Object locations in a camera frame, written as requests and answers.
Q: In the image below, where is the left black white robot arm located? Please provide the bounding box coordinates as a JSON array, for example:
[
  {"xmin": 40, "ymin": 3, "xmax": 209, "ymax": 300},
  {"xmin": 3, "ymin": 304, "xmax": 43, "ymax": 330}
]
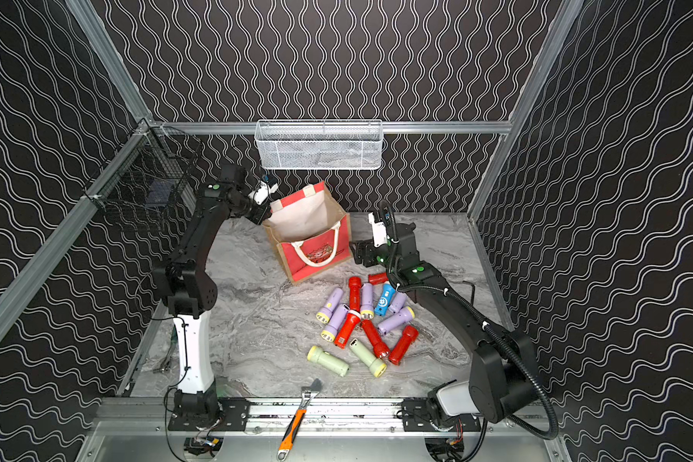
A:
[{"xmin": 152, "ymin": 165, "xmax": 278, "ymax": 431}]

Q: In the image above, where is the red jute Christmas tote bag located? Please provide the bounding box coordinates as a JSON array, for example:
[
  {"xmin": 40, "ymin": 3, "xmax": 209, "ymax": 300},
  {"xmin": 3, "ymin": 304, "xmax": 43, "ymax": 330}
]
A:
[{"xmin": 263, "ymin": 182, "xmax": 351, "ymax": 285}]

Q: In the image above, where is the purple flashlight beside red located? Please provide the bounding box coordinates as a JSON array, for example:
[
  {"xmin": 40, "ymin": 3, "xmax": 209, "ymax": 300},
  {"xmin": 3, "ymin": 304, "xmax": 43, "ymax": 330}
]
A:
[{"xmin": 321, "ymin": 304, "xmax": 349, "ymax": 342}]

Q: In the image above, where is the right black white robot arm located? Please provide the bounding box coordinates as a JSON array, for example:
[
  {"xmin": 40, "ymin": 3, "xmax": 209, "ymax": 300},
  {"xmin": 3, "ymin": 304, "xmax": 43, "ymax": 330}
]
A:
[{"xmin": 349, "ymin": 199, "xmax": 560, "ymax": 440}]

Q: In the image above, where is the green flashlight right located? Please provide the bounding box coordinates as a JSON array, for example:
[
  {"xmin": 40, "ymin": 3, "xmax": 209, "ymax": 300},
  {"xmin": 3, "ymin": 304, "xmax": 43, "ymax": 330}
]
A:
[{"xmin": 348, "ymin": 339, "xmax": 387, "ymax": 378}]

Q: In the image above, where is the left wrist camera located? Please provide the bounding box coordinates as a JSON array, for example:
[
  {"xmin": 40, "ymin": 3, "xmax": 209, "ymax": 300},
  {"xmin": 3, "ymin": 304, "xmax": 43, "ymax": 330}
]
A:
[{"xmin": 249, "ymin": 175, "xmax": 279, "ymax": 205}]

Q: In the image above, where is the white wire mesh basket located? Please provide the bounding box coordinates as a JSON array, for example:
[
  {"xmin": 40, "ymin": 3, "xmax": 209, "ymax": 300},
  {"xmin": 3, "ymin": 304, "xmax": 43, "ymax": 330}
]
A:
[{"xmin": 254, "ymin": 119, "xmax": 384, "ymax": 171}]

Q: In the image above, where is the orange handled adjustable wrench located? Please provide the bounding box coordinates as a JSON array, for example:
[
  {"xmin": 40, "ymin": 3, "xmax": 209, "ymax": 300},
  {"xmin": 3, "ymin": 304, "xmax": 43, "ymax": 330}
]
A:
[{"xmin": 277, "ymin": 378, "xmax": 322, "ymax": 461}]

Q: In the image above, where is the purple flashlight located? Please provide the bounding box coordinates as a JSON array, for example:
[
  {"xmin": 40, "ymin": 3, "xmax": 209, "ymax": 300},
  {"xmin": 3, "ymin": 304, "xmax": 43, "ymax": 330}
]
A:
[
  {"xmin": 360, "ymin": 283, "xmax": 374, "ymax": 320},
  {"xmin": 377, "ymin": 306, "xmax": 415, "ymax": 335},
  {"xmin": 316, "ymin": 287, "xmax": 344, "ymax": 325},
  {"xmin": 321, "ymin": 304, "xmax": 349, "ymax": 342},
  {"xmin": 388, "ymin": 292, "xmax": 408, "ymax": 314}
]

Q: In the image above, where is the red flashlight top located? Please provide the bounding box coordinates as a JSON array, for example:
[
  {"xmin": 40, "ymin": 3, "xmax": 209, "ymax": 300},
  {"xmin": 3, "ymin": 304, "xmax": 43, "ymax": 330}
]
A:
[{"xmin": 367, "ymin": 273, "xmax": 389, "ymax": 285}]

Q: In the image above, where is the black wire mesh basket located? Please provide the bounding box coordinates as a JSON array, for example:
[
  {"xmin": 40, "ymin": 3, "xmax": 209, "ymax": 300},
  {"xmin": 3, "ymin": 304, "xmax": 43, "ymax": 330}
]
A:
[{"xmin": 86, "ymin": 119, "xmax": 203, "ymax": 231}]

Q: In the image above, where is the green flashlight left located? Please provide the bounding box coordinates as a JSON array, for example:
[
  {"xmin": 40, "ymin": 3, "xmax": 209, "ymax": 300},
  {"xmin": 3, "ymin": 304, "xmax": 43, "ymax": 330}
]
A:
[{"xmin": 307, "ymin": 346, "xmax": 350, "ymax": 377}]

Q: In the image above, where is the green flashlight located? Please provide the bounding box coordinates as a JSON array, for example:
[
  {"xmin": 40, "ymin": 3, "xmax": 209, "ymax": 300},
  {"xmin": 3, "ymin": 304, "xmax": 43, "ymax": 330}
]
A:
[
  {"xmin": 307, "ymin": 346, "xmax": 350, "ymax": 377},
  {"xmin": 348, "ymin": 339, "xmax": 387, "ymax": 378}
]

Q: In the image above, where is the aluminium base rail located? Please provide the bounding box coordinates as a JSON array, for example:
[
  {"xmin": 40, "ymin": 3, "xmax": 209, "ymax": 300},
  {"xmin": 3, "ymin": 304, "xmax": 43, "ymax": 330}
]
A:
[{"xmin": 91, "ymin": 395, "xmax": 555, "ymax": 440}]

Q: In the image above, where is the red flashlight white ring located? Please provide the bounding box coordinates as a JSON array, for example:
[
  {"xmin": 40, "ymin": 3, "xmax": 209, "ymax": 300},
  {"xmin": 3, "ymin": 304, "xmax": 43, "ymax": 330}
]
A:
[{"xmin": 334, "ymin": 310, "xmax": 363, "ymax": 350}]

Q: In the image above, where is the blue white flashlight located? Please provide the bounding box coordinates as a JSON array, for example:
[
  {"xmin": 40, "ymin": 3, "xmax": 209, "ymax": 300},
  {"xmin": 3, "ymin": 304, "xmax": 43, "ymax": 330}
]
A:
[{"xmin": 374, "ymin": 282, "xmax": 396, "ymax": 317}]

